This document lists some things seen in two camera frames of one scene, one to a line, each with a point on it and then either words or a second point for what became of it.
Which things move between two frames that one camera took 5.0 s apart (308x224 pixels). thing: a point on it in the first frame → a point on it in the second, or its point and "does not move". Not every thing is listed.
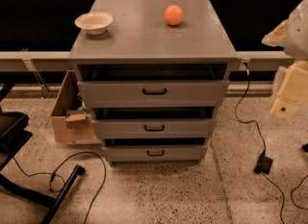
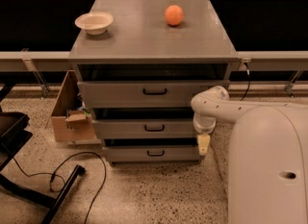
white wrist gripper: (298, 34) → (204, 127)
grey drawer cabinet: (152, 71) does not move
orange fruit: (173, 14) does not move
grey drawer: (154, 128) does not move
